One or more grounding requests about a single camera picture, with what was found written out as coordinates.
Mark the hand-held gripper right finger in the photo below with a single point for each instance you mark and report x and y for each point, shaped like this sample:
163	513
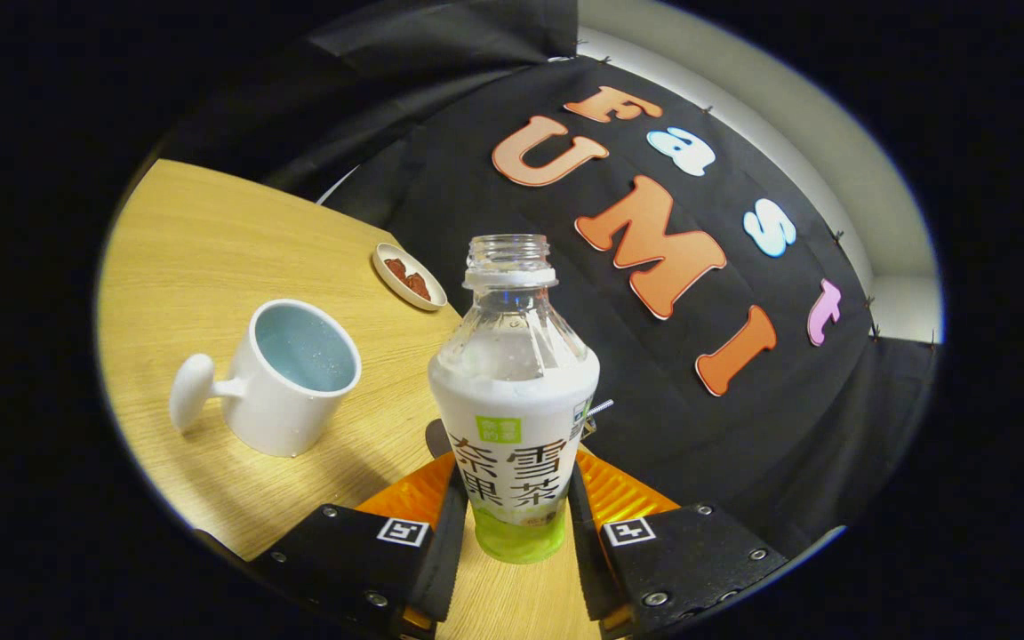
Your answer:
690	560

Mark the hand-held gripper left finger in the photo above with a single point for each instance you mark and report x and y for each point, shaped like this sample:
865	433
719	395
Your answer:
343	551

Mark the white cup blue inside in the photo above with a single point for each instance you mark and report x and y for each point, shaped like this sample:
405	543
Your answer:
281	418

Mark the clear juice bottle white label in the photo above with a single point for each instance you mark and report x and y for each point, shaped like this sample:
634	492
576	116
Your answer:
512	391

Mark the red-brown snack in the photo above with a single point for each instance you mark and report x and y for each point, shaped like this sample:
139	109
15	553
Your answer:
417	286
396	268

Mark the small white plate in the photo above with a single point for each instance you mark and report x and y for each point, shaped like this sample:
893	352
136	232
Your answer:
379	252

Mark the wooden table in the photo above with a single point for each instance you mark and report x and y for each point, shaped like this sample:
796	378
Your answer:
192	240

